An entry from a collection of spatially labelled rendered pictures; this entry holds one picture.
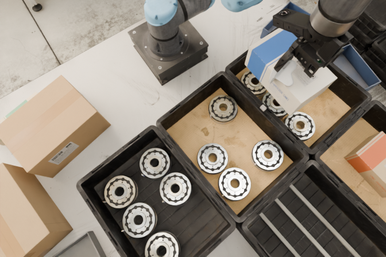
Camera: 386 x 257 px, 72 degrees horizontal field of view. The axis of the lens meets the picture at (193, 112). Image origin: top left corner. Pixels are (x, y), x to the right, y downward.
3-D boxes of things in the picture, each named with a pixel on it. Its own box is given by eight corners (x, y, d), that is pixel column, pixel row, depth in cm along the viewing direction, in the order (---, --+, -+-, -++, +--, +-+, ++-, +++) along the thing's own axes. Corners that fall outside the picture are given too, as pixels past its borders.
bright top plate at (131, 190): (99, 187, 86) (98, 187, 85) (126, 169, 87) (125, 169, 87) (114, 214, 83) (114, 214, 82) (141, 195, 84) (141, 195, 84)
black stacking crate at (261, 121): (159, 132, 96) (154, 123, 86) (220, 85, 102) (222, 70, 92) (234, 223, 85) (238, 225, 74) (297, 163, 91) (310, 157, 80)
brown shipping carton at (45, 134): (52, 178, 103) (27, 172, 88) (21, 140, 109) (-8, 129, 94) (111, 124, 110) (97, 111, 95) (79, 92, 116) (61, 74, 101)
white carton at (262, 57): (244, 63, 78) (249, 46, 70) (275, 44, 80) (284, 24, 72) (289, 116, 72) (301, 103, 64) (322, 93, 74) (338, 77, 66)
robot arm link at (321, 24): (308, 3, 47) (342, -18, 49) (300, 19, 52) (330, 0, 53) (339, 31, 45) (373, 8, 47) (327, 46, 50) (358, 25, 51)
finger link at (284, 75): (276, 98, 66) (302, 73, 59) (261, 81, 67) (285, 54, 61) (281, 96, 68) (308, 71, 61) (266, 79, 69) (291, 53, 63)
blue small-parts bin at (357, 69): (313, 65, 116) (320, 57, 110) (342, 53, 118) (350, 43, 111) (341, 103, 109) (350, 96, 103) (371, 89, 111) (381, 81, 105)
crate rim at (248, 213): (154, 124, 87) (153, 122, 85) (222, 71, 93) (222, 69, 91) (238, 225, 76) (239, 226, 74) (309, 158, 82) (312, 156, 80)
